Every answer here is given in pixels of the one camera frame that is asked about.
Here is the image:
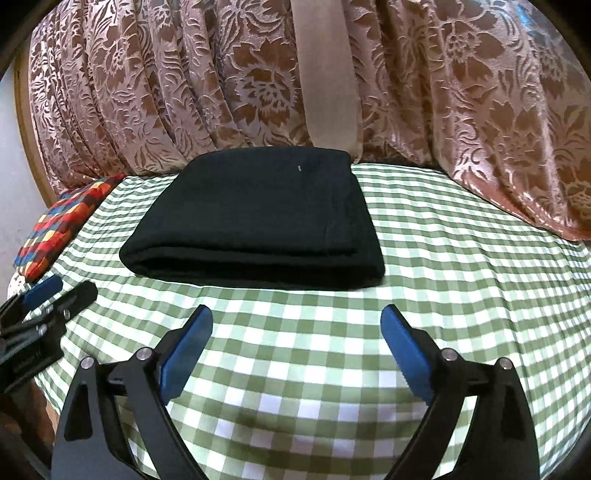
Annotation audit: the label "green white checkered bedsheet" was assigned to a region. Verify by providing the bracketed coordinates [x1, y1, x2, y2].
[36, 164, 590, 479]

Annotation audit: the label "black pants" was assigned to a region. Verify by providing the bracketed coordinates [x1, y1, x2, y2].
[119, 147, 386, 291]

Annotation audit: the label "brown floral curtain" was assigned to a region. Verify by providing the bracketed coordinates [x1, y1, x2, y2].
[29, 1, 590, 241]

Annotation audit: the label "multicolour plaid pillow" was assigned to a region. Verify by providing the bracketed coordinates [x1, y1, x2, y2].
[14, 174, 125, 284]

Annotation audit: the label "wooden frame edge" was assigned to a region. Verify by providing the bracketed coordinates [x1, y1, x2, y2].
[13, 45, 57, 207]

